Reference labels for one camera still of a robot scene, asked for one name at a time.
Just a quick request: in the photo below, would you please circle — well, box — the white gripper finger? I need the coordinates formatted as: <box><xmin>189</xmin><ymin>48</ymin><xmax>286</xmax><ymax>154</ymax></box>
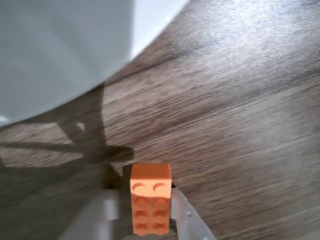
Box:
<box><xmin>170</xmin><ymin>188</ymin><xmax>216</xmax><ymax>240</ymax></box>
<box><xmin>58</xmin><ymin>188</ymin><xmax>121</xmax><ymax>240</ymax></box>

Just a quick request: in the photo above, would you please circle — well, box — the orange lego block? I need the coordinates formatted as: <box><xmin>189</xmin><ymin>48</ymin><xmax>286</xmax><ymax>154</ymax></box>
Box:
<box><xmin>129</xmin><ymin>163</ymin><xmax>173</xmax><ymax>236</ymax></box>

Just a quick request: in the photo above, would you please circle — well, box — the white round plate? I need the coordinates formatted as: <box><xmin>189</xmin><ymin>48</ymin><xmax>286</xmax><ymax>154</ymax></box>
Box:
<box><xmin>0</xmin><ymin>0</ymin><xmax>193</xmax><ymax>126</ymax></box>

